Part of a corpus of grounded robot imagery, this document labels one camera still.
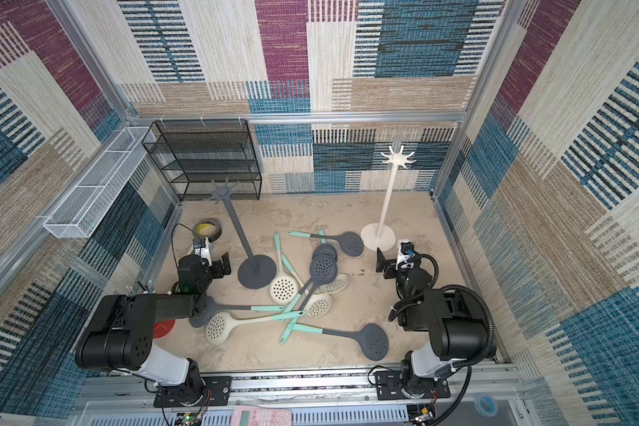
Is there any grey utensil rack stand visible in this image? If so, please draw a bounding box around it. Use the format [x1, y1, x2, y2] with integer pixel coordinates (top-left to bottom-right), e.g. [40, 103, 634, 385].
[211, 179, 277, 289]

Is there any grey skimmer mint handle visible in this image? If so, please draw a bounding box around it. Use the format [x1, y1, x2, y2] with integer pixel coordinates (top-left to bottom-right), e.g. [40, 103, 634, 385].
[284, 256, 338, 312]

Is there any white skimmer mint handle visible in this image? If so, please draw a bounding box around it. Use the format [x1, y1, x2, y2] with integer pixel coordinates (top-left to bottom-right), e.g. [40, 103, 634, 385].
[269, 232, 299, 305]

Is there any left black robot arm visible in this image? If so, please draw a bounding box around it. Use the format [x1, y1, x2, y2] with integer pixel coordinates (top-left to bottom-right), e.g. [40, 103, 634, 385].
[75, 253, 232, 408]

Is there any grey skimmer under left arm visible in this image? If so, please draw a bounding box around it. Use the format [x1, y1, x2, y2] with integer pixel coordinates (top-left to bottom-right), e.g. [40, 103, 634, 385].
[189, 296, 285, 328]

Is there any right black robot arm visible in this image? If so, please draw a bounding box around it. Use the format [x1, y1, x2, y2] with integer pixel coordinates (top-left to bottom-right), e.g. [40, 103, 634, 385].
[376, 241, 496, 399]

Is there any white utensil rack stand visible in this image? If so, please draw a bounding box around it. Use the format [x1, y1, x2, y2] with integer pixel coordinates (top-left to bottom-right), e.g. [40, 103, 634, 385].
[360, 146, 415, 251]

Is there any white skimmer right centre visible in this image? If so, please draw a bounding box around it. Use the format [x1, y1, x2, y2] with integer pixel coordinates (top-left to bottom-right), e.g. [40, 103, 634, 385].
[319, 273, 350, 294]

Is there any white skimmer front left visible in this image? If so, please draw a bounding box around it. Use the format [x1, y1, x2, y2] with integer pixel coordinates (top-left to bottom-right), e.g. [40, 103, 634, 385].
[205, 311, 305, 346]

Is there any grey skimmer middle back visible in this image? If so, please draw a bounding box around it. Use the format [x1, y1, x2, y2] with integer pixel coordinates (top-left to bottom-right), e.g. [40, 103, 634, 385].
[312, 226, 338, 262]

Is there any grey skimmer front right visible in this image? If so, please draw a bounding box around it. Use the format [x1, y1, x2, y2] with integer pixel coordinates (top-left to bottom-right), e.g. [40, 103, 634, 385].
[289, 323, 390, 361]

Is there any black mesh shelf rack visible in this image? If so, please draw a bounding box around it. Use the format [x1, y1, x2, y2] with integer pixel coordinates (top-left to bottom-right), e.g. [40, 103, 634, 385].
[142, 119, 262, 202]

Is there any red pencil cup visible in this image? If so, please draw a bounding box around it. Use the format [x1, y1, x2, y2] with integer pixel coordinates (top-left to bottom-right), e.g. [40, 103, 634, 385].
[153, 319, 176, 339]

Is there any pink calculator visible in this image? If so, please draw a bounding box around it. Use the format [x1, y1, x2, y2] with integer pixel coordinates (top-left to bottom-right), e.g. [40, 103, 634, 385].
[230, 406, 293, 426]

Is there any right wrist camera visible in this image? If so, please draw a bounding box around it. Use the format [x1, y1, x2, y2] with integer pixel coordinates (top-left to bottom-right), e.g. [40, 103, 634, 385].
[396, 240, 417, 271]

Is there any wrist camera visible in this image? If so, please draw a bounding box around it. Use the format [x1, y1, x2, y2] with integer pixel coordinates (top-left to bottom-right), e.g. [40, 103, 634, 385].
[193, 237, 212, 264]
[396, 240, 417, 271]

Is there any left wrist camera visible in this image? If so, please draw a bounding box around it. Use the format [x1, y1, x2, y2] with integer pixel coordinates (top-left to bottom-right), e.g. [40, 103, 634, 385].
[193, 237, 212, 264]

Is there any grey duct tape roll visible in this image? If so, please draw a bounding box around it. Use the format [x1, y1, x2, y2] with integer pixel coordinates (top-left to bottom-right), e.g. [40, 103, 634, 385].
[192, 218, 222, 242]

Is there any white wire wall basket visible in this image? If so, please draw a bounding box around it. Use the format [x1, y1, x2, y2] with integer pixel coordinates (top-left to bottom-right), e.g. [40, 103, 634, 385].
[44, 127, 148, 239]

